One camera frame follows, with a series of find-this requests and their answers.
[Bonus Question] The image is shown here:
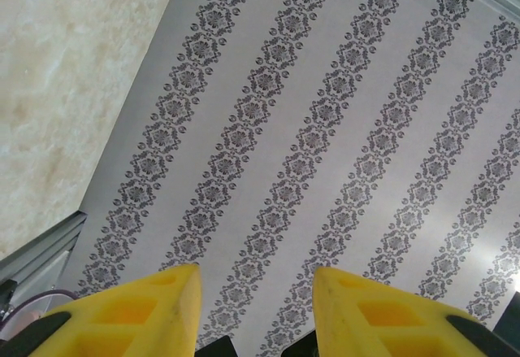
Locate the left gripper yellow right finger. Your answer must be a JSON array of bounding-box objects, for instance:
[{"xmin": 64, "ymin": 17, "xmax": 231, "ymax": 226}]
[{"xmin": 313, "ymin": 267, "xmax": 509, "ymax": 357}]

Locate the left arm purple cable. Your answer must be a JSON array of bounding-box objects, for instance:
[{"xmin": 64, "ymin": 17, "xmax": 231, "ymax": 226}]
[{"xmin": 11, "ymin": 288, "xmax": 76, "ymax": 318}]

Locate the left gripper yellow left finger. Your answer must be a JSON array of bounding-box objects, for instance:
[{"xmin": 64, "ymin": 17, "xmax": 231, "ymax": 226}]
[{"xmin": 24, "ymin": 263, "xmax": 203, "ymax": 357}]

